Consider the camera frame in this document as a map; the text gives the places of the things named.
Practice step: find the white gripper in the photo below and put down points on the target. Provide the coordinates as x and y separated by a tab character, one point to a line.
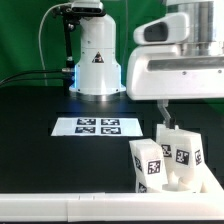
161	73

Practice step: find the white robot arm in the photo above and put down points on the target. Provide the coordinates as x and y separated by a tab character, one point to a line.
98	75

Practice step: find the white L-shaped fence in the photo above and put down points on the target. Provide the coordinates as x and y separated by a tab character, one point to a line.
84	186

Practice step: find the white marker tag sheet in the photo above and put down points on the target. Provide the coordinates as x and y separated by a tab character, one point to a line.
87	126

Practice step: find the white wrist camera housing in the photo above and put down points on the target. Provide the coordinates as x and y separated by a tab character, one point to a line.
170	29

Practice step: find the black camera stand pole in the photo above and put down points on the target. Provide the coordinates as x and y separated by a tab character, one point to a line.
69	57

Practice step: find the black camera on stand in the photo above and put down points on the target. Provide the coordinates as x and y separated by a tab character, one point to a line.
81	8

